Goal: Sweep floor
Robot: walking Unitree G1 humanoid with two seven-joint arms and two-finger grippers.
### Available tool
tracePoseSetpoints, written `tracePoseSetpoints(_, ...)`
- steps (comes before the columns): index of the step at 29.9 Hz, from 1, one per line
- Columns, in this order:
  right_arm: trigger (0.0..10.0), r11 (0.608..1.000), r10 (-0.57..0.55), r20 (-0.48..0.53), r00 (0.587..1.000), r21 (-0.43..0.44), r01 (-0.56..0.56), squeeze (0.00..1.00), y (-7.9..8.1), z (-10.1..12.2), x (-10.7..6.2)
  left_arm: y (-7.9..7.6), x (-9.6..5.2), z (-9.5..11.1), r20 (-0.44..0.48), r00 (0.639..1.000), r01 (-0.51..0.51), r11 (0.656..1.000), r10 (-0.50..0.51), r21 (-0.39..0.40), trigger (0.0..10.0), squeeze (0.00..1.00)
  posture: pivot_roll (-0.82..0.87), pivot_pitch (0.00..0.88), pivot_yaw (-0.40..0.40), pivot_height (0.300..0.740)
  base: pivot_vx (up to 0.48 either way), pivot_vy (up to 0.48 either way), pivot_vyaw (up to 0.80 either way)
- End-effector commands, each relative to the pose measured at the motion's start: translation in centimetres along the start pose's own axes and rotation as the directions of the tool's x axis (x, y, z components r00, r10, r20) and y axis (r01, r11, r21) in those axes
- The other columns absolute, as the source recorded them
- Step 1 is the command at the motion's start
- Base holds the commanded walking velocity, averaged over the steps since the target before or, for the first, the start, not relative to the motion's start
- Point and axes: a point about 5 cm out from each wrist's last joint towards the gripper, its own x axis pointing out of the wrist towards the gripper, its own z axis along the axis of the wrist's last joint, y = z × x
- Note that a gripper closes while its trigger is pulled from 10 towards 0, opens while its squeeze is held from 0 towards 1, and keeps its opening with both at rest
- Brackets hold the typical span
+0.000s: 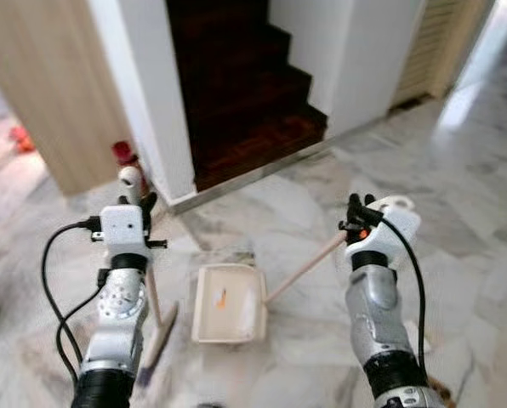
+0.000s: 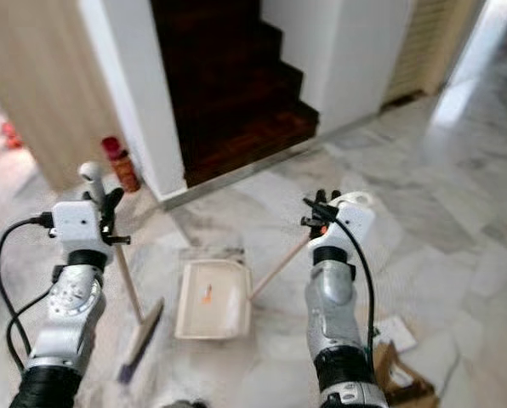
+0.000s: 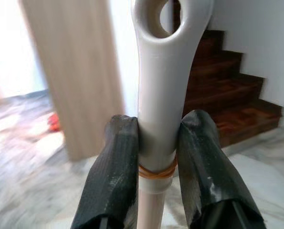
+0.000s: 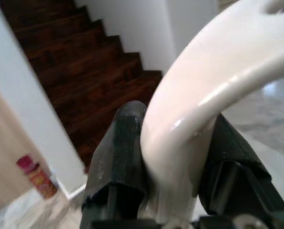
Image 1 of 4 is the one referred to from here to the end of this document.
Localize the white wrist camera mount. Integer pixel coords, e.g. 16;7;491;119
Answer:
99;204;151;258
345;202;423;261

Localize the light wooden panel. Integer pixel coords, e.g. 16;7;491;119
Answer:
0;0;133;198

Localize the dark wooden staircase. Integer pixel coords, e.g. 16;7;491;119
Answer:
164;0;329;193

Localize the beige louvered door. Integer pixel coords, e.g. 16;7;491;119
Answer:
391;0;495;111

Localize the small red floor item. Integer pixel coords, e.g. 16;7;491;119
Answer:
7;125;36;155

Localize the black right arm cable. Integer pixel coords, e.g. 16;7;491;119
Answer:
354;207;430;377

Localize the beige long-handled broom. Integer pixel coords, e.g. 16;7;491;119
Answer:
117;166;181;389

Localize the beige long-handled dustpan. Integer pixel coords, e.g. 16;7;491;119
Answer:
191;195;415;346

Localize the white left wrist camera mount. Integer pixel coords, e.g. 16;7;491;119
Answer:
99;204;151;258

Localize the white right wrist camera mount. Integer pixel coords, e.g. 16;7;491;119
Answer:
345;202;423;261

